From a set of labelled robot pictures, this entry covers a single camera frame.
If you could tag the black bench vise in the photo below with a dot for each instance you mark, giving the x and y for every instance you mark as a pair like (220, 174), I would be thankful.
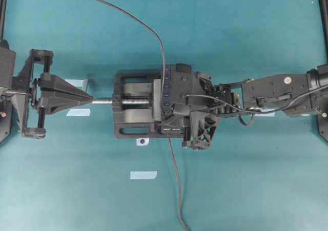
(135, 105)

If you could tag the blue tape strip near hub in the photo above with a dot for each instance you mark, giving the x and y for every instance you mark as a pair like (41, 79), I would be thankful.
(77, 82)

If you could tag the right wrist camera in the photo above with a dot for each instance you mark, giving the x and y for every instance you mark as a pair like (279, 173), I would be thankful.
(180, 109)

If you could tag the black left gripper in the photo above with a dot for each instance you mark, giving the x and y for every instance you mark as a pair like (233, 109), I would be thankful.
(24, 91)

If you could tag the white sticker with black dot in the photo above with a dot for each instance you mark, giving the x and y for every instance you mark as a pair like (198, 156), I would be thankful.
(142, 141)

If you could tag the blue tape strip bottom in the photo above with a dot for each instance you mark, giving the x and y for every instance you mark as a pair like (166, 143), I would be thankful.
(143, 175)

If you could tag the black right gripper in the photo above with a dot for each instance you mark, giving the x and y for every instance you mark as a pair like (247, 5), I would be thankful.
(207, 101)

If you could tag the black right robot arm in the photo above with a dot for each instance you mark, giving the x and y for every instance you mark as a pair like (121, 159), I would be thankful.
(294, 94)

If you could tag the blue tape strip right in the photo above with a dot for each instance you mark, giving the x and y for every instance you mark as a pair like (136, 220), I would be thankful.
(266, 113)

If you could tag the black aluminium frame rail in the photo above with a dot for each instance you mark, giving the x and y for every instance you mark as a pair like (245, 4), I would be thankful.
(2, 16)

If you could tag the black multiport USB hub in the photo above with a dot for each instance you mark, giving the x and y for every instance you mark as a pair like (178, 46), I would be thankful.
(167, 105)

